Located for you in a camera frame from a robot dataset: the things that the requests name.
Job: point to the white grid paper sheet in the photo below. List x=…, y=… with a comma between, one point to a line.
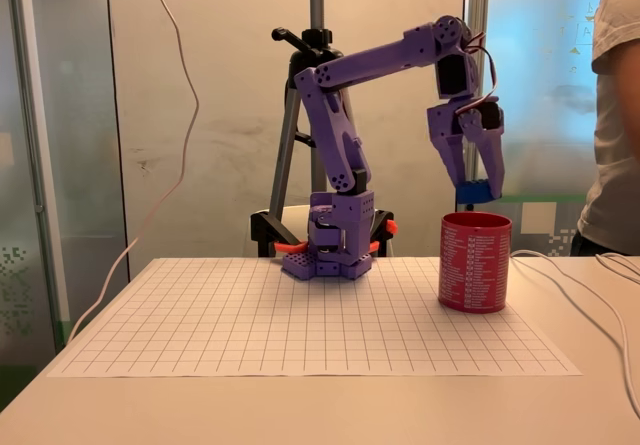
x=225, y=325

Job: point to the blue toy brick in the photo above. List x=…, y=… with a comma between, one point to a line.
x=472, y=194

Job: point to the red cup with white print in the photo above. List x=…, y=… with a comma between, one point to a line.
x=475, y=270

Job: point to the person's white T-shirt torso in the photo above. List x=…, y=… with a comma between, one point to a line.
x=617, y=165

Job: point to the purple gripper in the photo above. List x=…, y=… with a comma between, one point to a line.
x=446, y=126

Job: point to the grey metal frame post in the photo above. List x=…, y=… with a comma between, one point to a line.
x=30, y=140
x=475, y=175

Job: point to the purple robot arm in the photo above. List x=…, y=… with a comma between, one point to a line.
x=370, y=62

